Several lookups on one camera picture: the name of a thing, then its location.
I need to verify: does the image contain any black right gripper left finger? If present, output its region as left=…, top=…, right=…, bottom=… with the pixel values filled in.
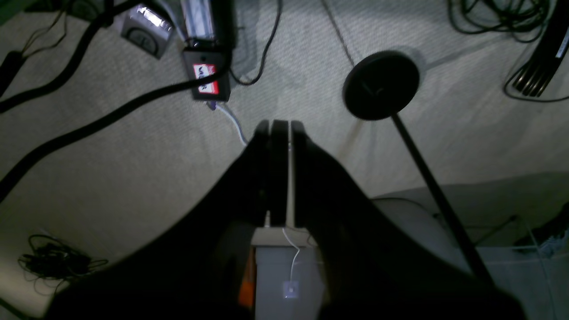
left=45, top=121, right=289, bottom=320

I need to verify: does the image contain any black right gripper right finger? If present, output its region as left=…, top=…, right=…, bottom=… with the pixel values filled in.
left=291, top=121, right=526, bottom=320

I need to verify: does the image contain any black lamp pole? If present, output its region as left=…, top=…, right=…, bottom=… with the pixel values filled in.
left=390, top=112, right=495, bottom=286

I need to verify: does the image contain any black round lamp base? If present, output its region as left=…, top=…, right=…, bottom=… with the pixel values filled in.
left=342, top=50, right=421, bottom=121

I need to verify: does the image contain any black box red label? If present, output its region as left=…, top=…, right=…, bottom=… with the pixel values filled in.
left=182, top=48, right=232, bottom=102

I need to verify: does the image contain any white thin cable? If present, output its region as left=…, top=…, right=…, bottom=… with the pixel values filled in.
left=282, top=228, right=301, bottom=299

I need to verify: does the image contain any tangled black cable bundle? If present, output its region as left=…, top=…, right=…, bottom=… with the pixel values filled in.
left=18, top=234, right=108, bottom=296

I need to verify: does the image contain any thick black hose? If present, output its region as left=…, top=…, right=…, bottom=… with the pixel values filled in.
left=0, top=0, right=232, bottom=200

